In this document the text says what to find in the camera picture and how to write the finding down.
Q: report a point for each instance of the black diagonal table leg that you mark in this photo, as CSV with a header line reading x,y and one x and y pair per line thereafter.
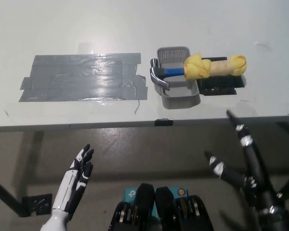
x,y
7,192

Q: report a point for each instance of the gray perforated plastic container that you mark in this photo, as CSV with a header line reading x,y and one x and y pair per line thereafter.
x,y
180,92

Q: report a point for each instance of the black tape patch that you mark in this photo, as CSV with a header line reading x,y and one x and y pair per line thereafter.
x,y
219,84

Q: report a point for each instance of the hammer with yellow sponge grip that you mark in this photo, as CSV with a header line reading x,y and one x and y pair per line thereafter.
x,y
195,67

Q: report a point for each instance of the black table leg bracket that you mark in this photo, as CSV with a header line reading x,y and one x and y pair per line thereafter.
x,y
37,204

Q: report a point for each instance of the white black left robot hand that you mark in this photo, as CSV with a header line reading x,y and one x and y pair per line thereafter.
x,y
73,183

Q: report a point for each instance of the small black tape strip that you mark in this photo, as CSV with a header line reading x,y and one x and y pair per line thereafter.
x,y
163,122

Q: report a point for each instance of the grey duct tape patch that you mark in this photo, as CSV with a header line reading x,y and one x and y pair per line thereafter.
x,y
82,79

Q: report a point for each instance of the black robot legs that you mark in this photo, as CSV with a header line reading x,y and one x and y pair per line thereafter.
x,y
159,211

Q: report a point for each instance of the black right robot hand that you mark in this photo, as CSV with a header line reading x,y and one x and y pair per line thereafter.
x,y
257,173

